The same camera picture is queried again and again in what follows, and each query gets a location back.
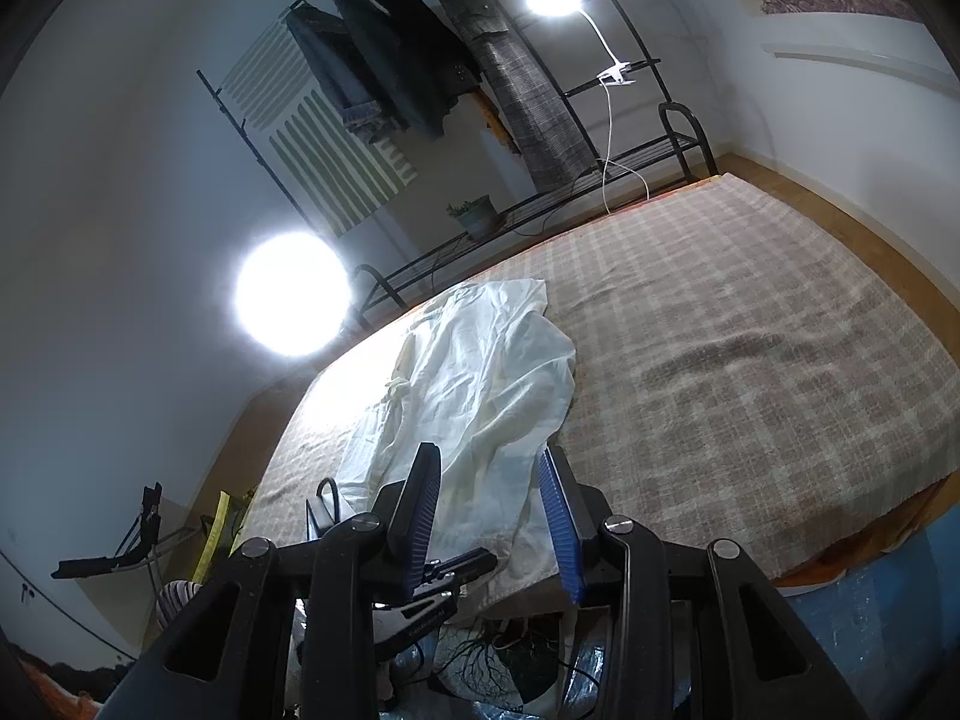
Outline black coat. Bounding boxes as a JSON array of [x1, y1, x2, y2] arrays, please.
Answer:
[[354, 0, 481, 102]]

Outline white shirt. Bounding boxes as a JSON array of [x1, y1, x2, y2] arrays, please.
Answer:
[[334, 279, 578, 608]]

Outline small potted plant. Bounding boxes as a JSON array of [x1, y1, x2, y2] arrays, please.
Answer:
[[446, 195, 502, 241]]

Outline orange garment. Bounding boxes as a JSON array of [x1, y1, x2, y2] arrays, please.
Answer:
[[476, 94, 522, 158]]

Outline blue plastic sheet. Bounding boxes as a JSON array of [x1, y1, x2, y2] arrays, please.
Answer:
[[780, 555, 938, 720]]

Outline green striped wall cloth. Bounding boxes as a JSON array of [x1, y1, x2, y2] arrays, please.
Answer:
[[225, 15, 417, 237]]

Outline black stand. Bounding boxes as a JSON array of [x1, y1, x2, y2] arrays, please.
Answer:
[[51, 481, 207, 580]]

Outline white bag with branch print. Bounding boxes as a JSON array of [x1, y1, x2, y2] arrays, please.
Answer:
[[435, 607, 565, 715]]

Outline yellow frame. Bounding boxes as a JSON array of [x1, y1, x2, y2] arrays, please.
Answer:
[[193, 491, 245, 582]]

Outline grey plaid coat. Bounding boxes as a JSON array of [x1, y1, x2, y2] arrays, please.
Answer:
[[390, 0, 593, 188]]

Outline black metal clothes rack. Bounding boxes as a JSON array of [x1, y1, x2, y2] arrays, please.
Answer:
[[196, 0, 721, 335]]

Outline dark hanging jackets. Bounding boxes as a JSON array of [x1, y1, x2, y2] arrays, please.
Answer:
[[328, 0, 451, 140]]

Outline beige checked bed cover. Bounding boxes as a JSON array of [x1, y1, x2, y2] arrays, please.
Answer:
[[225, 174, 960, 601]]

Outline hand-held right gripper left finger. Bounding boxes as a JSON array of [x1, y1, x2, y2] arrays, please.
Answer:
[[97, 441, 451, 720]]

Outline ring light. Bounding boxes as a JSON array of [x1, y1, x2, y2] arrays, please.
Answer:
[[235, 231, 352, 357]]

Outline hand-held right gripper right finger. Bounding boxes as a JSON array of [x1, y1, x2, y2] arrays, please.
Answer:
[[536, 446, 871, 720]]

